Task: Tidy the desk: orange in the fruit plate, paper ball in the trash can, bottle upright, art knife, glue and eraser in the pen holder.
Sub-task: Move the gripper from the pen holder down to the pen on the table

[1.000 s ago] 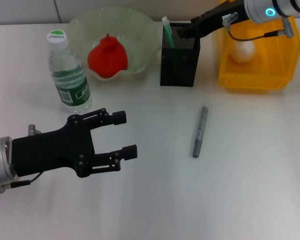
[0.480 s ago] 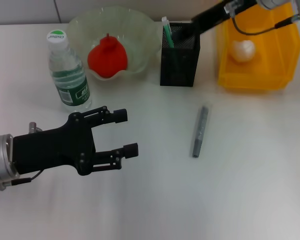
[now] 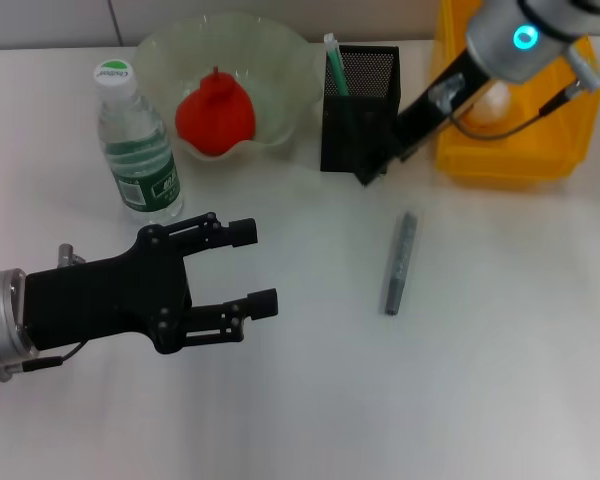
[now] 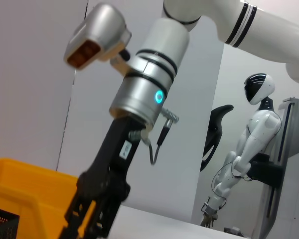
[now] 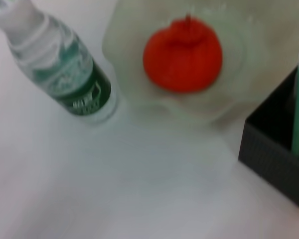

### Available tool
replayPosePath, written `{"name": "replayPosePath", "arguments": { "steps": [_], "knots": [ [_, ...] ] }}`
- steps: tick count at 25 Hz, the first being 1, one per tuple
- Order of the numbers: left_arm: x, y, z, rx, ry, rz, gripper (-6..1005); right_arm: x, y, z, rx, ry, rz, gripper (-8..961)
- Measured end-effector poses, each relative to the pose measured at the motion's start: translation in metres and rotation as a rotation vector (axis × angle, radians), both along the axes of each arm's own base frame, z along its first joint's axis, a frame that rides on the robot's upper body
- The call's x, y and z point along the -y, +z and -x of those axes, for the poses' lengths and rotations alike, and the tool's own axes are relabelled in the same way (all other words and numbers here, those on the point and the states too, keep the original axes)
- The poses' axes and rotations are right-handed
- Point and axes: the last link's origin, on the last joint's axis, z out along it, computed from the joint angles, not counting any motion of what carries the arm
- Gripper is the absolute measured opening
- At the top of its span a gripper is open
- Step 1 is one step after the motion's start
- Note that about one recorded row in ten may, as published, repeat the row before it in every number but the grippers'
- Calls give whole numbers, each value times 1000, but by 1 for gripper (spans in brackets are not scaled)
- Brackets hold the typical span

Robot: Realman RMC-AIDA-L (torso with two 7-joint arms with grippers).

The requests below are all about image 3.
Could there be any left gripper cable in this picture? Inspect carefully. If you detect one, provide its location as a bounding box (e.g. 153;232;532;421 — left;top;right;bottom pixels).
22;339;89;374

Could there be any black mesh pen holder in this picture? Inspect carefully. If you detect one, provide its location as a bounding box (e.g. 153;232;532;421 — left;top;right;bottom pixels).
319;43;403;175

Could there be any white garlic bulb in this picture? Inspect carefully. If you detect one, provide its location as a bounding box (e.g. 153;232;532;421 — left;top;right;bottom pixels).
467;82;513;126

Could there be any pale green glass fruit plate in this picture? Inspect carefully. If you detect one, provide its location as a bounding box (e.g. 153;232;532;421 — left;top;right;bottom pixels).
135;13;325;162

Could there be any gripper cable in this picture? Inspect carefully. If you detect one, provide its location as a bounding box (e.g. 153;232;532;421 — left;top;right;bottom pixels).
449;44;600;142
22;339;89;374

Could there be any mint green pen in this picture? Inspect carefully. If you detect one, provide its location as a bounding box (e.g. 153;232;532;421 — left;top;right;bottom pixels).
323;32;351;97

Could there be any clear water bottle green label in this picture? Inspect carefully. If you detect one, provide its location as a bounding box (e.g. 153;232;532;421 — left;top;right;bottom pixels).
93;58;185;225

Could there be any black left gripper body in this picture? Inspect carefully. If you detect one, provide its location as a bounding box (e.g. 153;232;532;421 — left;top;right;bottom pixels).
23;224;194;355

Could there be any grey pen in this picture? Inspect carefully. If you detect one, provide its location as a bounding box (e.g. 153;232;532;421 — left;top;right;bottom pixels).
382;210;419;317

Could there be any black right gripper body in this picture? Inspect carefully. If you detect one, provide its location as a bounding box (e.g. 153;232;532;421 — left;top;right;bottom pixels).
392;47;496;157

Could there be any red-orange fruit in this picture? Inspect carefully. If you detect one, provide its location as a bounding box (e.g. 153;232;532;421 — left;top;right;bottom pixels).
174;65;258;156

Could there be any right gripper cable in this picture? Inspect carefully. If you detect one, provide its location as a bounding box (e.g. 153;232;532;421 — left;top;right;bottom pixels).
449;44;600;142

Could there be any yellow plastic storage bin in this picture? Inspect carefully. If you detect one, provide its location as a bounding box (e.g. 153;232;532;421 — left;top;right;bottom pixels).
432;0;600;187

